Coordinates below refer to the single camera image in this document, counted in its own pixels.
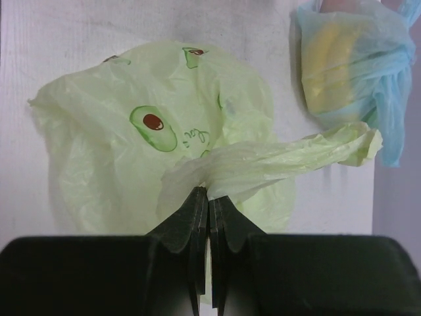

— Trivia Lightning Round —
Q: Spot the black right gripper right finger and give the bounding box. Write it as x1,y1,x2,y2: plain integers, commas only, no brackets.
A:
209,197,420,315

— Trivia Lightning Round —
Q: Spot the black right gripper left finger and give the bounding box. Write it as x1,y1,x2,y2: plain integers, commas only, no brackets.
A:
1,187,208,315

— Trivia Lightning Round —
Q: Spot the light green avocado plastic bag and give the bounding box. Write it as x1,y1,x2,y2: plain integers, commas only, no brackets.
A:
30,41,382,234

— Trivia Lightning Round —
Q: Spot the blue tied plastic bag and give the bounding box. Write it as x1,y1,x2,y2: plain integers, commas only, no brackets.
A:
297,1,420,167

